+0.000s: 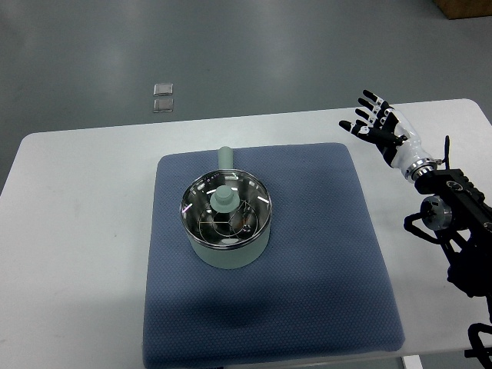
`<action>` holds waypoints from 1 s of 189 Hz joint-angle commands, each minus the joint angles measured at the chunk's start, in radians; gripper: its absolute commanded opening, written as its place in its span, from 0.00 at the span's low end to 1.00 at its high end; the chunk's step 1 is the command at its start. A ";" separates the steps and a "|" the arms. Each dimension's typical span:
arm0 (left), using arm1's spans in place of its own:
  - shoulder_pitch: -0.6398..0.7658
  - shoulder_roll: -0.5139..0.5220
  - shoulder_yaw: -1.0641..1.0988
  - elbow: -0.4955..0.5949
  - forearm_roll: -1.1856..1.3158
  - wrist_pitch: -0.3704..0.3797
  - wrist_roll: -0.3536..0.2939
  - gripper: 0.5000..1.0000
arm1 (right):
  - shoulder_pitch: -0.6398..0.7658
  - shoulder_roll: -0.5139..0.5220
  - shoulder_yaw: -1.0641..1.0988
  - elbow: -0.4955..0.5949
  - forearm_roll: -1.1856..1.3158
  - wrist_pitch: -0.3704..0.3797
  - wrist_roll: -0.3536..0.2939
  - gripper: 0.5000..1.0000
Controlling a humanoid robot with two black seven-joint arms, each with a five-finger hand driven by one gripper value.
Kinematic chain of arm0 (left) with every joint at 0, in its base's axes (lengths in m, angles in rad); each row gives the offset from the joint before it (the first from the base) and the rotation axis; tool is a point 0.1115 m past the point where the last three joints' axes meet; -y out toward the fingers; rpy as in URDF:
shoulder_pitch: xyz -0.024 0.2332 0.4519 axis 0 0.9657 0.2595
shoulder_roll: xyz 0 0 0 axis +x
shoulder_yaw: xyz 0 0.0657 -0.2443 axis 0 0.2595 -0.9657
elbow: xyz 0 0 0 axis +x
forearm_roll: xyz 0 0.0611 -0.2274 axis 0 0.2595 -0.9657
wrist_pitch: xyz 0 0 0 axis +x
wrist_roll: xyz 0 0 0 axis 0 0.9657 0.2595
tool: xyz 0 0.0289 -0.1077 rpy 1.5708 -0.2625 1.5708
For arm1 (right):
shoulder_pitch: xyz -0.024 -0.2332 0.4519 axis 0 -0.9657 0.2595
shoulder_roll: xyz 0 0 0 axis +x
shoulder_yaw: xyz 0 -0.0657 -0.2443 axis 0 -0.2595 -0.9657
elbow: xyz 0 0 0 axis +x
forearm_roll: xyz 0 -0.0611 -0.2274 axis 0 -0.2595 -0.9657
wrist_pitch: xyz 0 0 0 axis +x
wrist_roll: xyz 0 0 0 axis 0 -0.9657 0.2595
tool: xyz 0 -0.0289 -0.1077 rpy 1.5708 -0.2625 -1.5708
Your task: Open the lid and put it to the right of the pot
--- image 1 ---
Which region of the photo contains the brown cardboard box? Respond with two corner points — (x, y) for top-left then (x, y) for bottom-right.
(434, 0), (491, 20)

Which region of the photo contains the white table leg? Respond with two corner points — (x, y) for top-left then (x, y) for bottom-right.
(401, 355), (423, 369)

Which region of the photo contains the green pot with steel interior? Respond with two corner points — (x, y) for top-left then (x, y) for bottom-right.
(185, 146), (270, 269)

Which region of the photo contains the glass lid with green knob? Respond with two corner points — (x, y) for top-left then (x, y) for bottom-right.
(180, 169), (272, 250)

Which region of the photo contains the upper floor metal plate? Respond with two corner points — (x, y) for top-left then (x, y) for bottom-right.
(153, 82), (174, 96)

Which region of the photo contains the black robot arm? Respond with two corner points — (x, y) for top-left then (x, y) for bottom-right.
(404, 138), (491, 301)

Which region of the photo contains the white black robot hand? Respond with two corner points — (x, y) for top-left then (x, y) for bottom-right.
(339, 90), (437, 182)

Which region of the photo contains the blue quilted mat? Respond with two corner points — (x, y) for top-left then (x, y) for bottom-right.
(143, 143), (404, 368)

